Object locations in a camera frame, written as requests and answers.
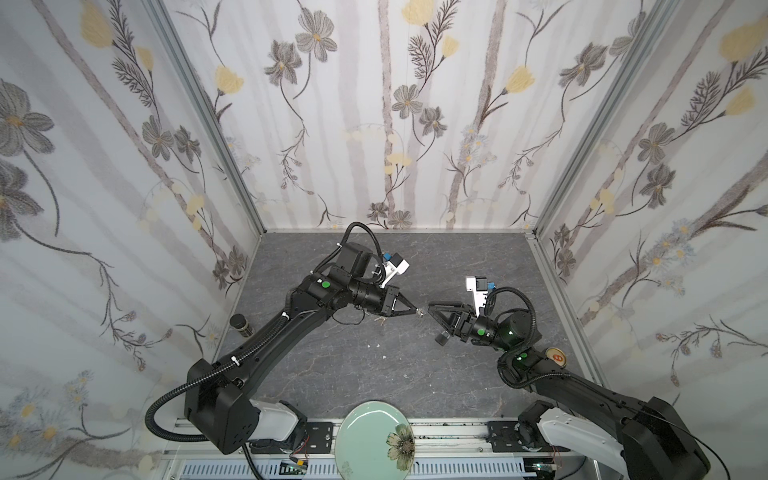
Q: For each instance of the green floral plate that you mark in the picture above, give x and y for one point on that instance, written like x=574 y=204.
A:
x=375 y=441

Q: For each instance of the round tin can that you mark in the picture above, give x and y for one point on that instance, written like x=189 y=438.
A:
x=557 y=356

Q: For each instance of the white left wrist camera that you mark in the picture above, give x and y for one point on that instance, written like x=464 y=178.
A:
x=394 y=264

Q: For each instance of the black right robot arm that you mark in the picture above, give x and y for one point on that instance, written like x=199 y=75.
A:
x=637 y=439

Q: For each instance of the black cylindrical container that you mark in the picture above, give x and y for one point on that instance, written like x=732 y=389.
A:
x=241 y=325

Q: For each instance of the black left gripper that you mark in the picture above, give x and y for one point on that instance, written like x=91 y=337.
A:
x=388 y=301

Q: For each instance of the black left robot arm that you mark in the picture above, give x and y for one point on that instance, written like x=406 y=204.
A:
x=221 y=402

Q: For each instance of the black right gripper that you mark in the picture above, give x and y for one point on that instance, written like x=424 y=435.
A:
x=457 y=323

